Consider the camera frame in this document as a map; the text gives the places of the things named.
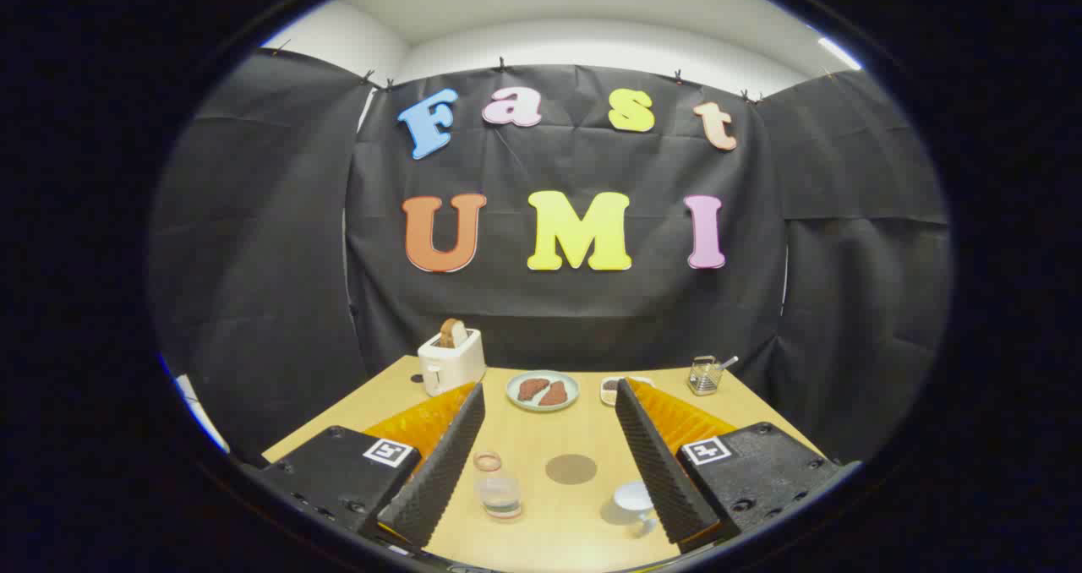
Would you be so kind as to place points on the pale green plate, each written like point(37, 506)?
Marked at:
point(543, 404)

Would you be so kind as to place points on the bread slice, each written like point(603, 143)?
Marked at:
point(452, 333)

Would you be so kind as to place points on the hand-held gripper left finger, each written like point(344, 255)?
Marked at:
point(439, 472)

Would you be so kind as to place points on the wooden table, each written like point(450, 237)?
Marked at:
point(549, 429)

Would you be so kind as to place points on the white cup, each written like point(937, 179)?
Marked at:
point(634, 497)

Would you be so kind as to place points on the brown meat slice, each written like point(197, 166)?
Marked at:
point(555, 395)
point(531, 389)

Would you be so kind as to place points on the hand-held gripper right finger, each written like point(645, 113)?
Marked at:
point(659, 472)

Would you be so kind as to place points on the round brown coaster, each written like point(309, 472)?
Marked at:
point(571, 469)

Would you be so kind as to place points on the white toaster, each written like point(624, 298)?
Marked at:
point(452, 366)

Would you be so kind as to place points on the white divided tray with grains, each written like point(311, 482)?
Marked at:
point(610, 390)

